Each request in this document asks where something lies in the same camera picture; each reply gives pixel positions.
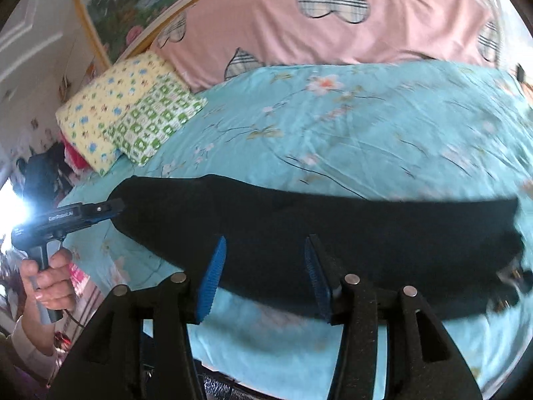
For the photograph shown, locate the black pants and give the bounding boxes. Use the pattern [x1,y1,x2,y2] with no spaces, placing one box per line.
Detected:
[111,175,532,320]

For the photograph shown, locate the person's left hand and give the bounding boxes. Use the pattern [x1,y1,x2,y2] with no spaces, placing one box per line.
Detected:
[20,247,77,317]

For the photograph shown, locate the yellow and green patterned pillow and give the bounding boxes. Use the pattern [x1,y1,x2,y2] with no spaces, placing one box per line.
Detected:
[55,52,207,176]

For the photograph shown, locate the light blue floral bedsheet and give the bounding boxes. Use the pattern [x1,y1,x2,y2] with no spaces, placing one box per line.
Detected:
[64,61,532,399]

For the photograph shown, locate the pink quilt with plaid hearts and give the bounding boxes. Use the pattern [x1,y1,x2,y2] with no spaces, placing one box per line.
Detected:
[151,0,500,91]

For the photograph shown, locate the small black charger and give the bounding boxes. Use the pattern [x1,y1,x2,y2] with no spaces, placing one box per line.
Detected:
[516,64,525,83]

